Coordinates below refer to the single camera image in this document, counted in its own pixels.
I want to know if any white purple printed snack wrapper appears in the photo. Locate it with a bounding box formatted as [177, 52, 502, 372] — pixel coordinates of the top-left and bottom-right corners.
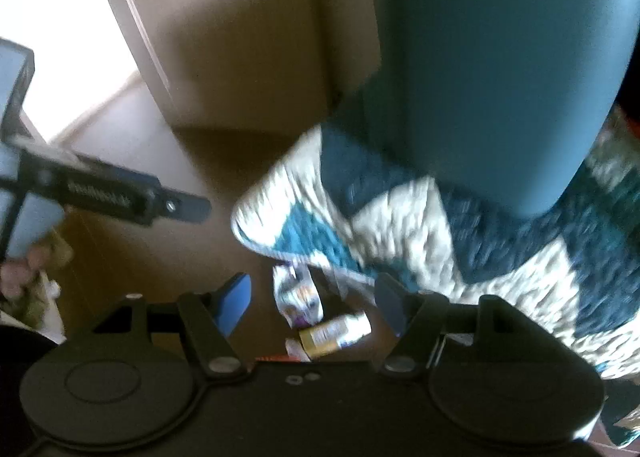
[272, 264, 323, 329]

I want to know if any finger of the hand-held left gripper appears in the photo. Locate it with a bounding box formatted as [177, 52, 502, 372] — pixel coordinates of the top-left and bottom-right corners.
[147, 179, 212, 228]

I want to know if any small cream bottle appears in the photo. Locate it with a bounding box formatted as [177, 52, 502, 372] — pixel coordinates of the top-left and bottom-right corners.
[297, 312, 372, 358]

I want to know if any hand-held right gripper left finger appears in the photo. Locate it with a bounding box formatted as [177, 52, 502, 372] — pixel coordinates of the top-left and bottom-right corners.
[92, 273, 252, 380]

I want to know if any pink beige plush item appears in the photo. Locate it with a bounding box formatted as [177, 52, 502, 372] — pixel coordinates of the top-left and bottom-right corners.
[0, 229, 68, 338]

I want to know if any teal plastic bin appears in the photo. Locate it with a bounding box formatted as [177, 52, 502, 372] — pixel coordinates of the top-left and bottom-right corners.
[372, 0, 628, 220]

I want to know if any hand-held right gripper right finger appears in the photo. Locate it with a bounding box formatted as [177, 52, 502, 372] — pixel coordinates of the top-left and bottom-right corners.
[375, 273, 538, 380]

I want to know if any beige wooden door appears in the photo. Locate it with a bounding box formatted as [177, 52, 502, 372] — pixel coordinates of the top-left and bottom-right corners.
[85, 0, 382, 134]

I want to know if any teal white zigzag quilt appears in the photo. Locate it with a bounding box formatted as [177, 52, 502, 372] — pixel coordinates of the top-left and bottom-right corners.
[232, 87, 640, 448]

